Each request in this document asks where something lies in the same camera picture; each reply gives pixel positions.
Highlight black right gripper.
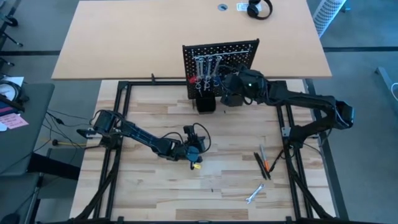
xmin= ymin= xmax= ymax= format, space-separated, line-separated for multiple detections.
xmin=220 ymin=63 xmax=269 ymax=106

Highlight white partition panel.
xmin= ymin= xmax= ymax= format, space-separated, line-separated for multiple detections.
xmin=312 ymin=0 xmax=348 ymax=38

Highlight black headphones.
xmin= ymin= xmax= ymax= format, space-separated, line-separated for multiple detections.
xmin=246 ymin=0 xmax=274 ymax=21

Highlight pink sticky notes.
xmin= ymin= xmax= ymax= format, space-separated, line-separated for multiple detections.
xmin=0 ymin=113 xmax=30 ymax=130

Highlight white paper sheet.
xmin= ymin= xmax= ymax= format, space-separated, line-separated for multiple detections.
xmin=0 ymin=76 xmax=25 ymax=88

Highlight grey orange utility knife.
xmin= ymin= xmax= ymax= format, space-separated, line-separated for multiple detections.
xmin=259 ymin=144 xmax=270 ymax=172

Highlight beige desk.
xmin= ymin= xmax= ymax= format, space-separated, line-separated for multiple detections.
xmin=51 ymin=0 xmax=333 ymax=82

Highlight white multi-hook rail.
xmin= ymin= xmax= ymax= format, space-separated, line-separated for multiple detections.
xmin=191 ymin=45 xmax=252 ymax=60

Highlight grey table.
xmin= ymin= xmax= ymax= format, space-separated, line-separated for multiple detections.
xmin=0 ymin=83 xmax=55 ymax=177

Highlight black box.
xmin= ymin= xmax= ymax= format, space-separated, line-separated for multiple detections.
xmin=27 ymin=152 xmax=82 ymax=181

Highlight black perforated pegboard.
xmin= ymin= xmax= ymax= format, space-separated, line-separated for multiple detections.
xmin=182 ymin=39 xmax=261 ymax=100

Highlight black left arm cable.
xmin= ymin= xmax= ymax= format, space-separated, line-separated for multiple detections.
xmin=160 ymin=122 xmax=212 ymax=156

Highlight black aluminium rig frame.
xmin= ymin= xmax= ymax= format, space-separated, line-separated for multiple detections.
xmin=70 ymin=79 xmax=349 ymax=224

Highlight black chair base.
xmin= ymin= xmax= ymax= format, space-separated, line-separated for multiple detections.
xmin=0 ymin=15 xmax=24 ymax=48

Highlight large black pegboard bin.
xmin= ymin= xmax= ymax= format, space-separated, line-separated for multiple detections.
xmin=195 ymin=96 xmax=217 ymax=114

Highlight grey power strip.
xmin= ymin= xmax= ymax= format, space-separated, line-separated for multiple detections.
xmin=374 ymin=66 xmax=398 ymax=94

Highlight black coiled cable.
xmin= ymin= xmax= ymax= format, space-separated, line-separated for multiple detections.
xmin=0 ymin=80 xmax=23 ymax=103

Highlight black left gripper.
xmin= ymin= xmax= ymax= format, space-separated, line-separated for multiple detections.
xmin=182 ymin=124 xmax=208 ymax=170

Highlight white ring holder rail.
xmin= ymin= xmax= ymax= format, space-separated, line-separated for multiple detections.
xmin=192 ymin=76 xmax=224 ymax=93

